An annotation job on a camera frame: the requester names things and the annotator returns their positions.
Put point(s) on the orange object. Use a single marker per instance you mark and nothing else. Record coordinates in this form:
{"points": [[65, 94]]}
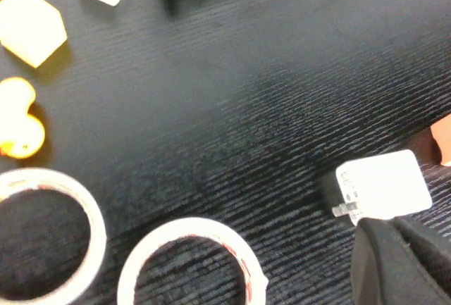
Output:
{"points": [[443, 139]]}

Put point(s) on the white usb charger plug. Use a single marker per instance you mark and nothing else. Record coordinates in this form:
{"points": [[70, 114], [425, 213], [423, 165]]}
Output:
{"points": [[384, 185]]}

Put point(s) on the yellow foam cube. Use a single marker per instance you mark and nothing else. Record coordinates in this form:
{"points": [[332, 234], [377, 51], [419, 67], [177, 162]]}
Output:
{"points": [[30, 26]]}

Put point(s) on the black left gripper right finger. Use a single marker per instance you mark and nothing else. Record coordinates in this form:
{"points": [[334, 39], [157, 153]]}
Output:
{"points": [[433, 255]]}

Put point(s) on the white double-sided tape roll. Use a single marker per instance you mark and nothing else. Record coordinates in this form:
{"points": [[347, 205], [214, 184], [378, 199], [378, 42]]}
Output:
{"points": [[97, 227], [190, 229]]}

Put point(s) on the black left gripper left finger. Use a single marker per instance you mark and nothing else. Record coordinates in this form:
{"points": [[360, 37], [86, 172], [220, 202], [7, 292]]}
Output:
{"points": [[380, 269]]}

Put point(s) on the yellow rubber duck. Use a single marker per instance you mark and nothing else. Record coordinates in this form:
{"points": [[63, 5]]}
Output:
{"points": [[19, 118]]}

